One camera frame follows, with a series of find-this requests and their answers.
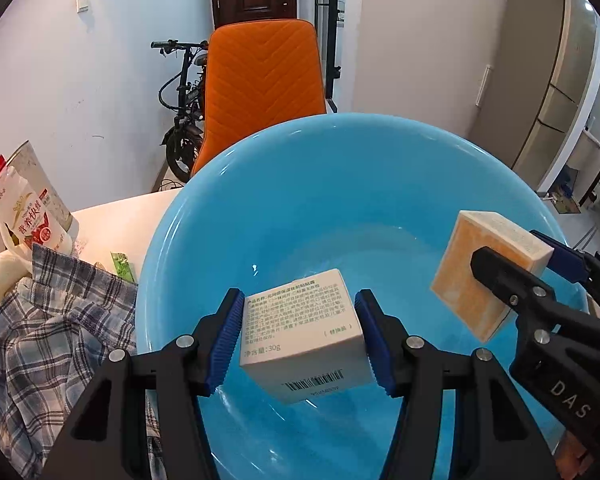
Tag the black-framed glass door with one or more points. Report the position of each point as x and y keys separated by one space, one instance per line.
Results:
x=330 y=30

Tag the red-capped milk bottle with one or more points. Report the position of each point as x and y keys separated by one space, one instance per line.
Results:
x=25 y=215

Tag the white barcode carton box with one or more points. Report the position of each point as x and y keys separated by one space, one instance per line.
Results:
x=300 y=330

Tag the orange quilted chair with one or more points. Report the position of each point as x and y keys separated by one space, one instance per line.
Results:
x=260 y=90

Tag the beige sponge block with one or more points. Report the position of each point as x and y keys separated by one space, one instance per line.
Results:
x=465 y=270

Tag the beige tall cabinet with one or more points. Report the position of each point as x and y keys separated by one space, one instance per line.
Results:
x=545 y=60

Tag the small green packet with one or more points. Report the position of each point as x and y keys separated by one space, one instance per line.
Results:
x=124 y=266

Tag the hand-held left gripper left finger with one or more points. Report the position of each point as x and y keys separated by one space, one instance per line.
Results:
x=227 y=341

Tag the black electric bicycle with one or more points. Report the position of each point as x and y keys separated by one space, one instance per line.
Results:
x=180 y=145

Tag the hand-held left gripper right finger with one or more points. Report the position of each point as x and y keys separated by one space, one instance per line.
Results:
x=375 y=341

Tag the blue plastic basin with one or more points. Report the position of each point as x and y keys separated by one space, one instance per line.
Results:
x=330 y=200

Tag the white wall bar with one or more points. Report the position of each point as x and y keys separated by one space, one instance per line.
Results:
x=483 y=85

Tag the white round container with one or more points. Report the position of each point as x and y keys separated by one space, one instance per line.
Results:
x=10 y=275

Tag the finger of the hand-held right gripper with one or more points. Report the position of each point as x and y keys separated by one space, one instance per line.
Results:
x=565 y=261
x=510 y=280

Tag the white wall switch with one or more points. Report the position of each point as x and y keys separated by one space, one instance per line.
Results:
x=82 y=4

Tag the blue plaid shirt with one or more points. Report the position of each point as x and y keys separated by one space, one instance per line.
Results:
x=55 y=335

